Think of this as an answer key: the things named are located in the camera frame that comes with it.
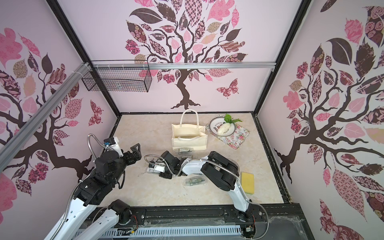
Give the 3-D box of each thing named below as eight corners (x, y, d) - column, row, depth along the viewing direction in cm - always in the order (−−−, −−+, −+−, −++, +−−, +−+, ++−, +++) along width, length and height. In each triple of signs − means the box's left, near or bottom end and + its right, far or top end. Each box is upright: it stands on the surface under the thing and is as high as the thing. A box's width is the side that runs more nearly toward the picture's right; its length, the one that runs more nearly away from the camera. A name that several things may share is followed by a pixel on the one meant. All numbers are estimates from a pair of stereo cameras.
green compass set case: (185, 186, 85) (184, 184, 84) (184, 179, 88) (184, 178, 86) (205, 183, 86) (205, 182, 85) (204, 177, 89) (204, 175, 87)
